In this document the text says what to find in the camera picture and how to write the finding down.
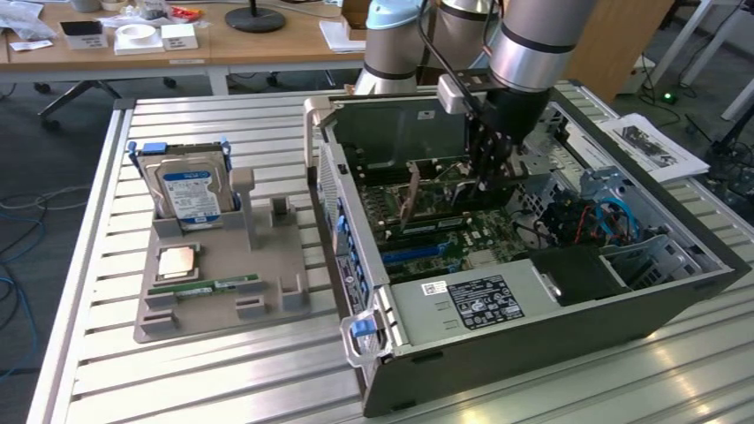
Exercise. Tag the grey parts rack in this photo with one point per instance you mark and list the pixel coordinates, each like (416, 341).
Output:
(230, 265)

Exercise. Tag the red small items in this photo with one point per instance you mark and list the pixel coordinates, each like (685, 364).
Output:
(186, 13)

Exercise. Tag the green RAM stick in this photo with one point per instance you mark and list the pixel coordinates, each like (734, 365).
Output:
(432, 226)
(200, 286)

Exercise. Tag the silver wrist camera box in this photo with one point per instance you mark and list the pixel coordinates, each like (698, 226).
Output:
(454, 99)

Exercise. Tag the dark small object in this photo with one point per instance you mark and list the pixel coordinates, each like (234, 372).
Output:
(154, 9)

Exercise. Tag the white cube box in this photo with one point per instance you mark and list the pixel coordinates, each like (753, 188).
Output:
(178, 37)

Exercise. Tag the wooden desk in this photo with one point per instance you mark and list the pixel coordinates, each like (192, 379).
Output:
(59, 59)

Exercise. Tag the grey card retention latch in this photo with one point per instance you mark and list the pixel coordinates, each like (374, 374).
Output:
(315, 110)

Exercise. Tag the blue expansion slot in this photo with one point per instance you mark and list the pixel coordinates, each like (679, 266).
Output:
(412, 255)

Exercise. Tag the clear plastic bag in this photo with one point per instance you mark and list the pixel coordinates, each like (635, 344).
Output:
(23, 20)

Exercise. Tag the green lit switch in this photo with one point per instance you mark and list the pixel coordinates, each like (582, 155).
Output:
(669, 96)

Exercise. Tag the grey power supply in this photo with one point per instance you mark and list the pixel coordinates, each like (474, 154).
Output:
(430, 309)

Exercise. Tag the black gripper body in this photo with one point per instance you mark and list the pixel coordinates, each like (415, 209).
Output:
(515, 110)

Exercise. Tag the open grey PC case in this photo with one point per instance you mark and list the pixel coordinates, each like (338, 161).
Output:
(530, 353)

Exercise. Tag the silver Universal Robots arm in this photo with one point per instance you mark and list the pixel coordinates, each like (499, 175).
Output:
(530, 44)

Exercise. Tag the silver chipset heat sink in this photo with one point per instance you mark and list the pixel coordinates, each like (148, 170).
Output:
(486, 259)

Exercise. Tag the CPU chip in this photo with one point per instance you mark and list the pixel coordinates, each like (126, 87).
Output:
(176, 261)

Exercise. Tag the white tape roll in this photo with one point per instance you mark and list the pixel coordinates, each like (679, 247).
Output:
(134, 32)

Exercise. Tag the white box with black lid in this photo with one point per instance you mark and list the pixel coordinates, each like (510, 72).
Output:
(83, 33)

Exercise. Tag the white printed card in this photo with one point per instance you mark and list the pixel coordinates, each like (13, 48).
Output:
(29, 46)

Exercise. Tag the Nvidia graphics card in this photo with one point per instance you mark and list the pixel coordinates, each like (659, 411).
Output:
(447, 194)

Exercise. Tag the flat white box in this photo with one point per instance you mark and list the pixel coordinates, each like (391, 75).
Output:
(138, 49)

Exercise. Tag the cardboard box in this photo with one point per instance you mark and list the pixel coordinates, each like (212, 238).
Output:
(354, 17)

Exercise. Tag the silver disk bay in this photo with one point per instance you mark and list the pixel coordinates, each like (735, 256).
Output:
(647, 265)

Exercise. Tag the white desk frame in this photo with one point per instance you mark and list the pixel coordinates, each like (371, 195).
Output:
(677, 44)

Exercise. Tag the loose white papers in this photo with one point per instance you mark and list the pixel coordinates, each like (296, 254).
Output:
(344, 42)

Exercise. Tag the wooden cabinet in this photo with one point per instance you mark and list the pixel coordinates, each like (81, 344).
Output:
(625, 44)

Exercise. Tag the white bowl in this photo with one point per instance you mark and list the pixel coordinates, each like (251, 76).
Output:
(112, 4)

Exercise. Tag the black round lamp base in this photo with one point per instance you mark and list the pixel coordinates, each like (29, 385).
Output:
(255, 21)

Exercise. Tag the silver drive cage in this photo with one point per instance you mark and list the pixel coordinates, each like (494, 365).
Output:
(554, 176)

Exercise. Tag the grey cup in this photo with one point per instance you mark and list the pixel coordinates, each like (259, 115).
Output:
(85, 5)

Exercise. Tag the black chair base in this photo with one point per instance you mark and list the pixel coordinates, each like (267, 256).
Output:
(76, 90)

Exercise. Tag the metal socket cover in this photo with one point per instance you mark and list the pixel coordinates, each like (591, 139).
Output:
(455, 172)

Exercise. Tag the hard disk with blue caddy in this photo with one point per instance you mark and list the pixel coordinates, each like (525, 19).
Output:
(188, 190)

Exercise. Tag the black fan shroud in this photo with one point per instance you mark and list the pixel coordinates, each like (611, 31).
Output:
(574, 274)

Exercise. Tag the printed paper stack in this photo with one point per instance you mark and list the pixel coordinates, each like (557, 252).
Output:
(654, 148)

